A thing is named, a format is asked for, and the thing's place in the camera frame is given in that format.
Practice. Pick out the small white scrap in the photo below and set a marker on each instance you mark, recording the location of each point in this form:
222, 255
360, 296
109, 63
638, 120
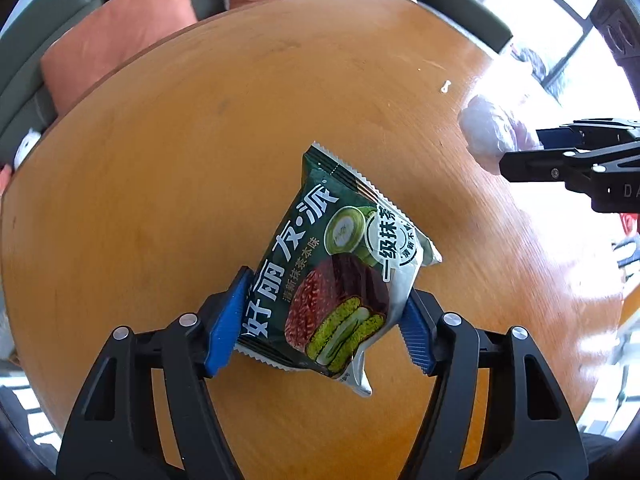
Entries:
446, 87

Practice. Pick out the green sofa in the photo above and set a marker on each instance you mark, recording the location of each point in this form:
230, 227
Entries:
452, 5

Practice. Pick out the white plastic bag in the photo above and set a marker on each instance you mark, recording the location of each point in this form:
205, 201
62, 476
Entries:
487, 127

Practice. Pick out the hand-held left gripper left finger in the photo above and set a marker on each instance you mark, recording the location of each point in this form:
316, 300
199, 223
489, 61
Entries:
225, 325

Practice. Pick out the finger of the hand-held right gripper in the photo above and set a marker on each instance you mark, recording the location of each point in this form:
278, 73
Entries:
530, 166
555, 137

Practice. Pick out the white plush toy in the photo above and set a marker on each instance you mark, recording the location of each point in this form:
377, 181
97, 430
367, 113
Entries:
27, 150

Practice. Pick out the large orange cushion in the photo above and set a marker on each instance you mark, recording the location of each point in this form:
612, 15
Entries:
115, 35

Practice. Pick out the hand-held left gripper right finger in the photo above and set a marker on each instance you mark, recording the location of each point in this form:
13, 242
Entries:
415, 335

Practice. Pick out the black metal frame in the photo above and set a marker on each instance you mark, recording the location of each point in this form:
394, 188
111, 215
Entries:
617, 25

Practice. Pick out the green snack packet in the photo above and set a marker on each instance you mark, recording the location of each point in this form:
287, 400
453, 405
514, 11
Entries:
320, 260

